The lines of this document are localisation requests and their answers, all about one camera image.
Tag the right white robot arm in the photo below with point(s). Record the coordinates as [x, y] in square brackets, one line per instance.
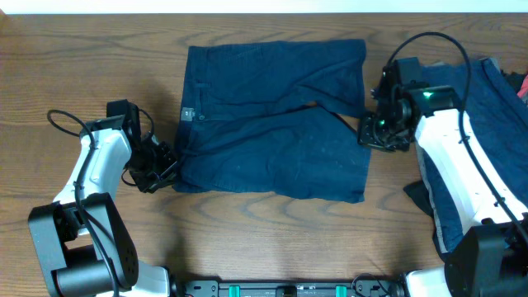
[491, 259]

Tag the dark navy shorts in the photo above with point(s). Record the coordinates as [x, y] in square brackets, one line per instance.
[271, 117]

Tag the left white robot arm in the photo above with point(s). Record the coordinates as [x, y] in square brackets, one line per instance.
[80, 239]

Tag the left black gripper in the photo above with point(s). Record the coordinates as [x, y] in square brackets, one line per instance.
[148, 185]

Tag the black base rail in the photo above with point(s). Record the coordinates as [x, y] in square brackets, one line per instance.
[364, 285]

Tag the red garment in pile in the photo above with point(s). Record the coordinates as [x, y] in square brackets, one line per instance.
[522, 93]

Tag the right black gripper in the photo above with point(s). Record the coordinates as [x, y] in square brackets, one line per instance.
[366, 135]

